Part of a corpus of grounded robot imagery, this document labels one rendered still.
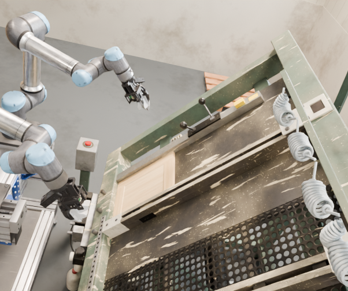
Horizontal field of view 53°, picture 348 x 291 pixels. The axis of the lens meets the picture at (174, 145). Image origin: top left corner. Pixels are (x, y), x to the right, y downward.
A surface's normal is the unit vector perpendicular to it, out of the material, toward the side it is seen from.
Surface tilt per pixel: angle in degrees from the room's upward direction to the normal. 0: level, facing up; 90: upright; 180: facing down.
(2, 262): 0
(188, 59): 90
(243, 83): 90
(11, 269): 0
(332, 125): 51
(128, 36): 90
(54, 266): 0
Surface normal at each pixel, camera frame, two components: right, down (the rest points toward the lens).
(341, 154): -0.61, -0.60
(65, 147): 0.23, -0.73
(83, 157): 0.00, 0.65
